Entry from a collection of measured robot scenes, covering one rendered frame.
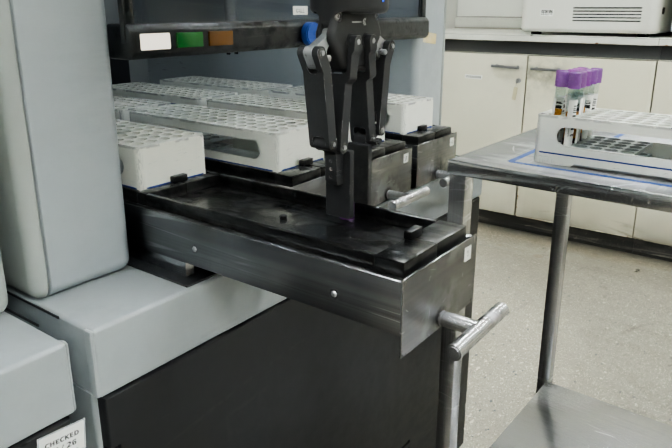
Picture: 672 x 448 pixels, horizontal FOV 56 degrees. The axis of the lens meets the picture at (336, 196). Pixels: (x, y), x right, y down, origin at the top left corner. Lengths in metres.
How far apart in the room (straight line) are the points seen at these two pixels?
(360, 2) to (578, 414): 0.96
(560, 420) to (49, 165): 1.00
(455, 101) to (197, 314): 2.52
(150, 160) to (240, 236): 0.18
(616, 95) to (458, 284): 2.30
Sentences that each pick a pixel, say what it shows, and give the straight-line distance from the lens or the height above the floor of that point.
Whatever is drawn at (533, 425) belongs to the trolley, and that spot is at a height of 0.28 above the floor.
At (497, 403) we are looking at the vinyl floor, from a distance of 1.84.
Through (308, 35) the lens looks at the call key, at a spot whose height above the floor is 0.98.
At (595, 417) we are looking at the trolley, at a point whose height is 0.28.
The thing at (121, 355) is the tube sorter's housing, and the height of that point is 0.70.
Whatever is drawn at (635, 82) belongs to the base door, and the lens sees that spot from 2.83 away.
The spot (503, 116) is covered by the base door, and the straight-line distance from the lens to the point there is 3.01.
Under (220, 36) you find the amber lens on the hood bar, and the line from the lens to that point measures 0.75.
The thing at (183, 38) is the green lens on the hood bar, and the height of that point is 0.98.
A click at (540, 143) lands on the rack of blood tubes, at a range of 0.86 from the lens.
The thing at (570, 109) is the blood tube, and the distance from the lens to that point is 0.85.
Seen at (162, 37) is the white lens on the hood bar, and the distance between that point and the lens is 0.69.
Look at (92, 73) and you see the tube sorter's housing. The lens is 0.68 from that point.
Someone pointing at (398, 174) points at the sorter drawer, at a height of 0.77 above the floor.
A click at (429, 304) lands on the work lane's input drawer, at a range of 0.56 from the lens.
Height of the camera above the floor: 1.01
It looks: 16 degrees down
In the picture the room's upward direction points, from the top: straight up
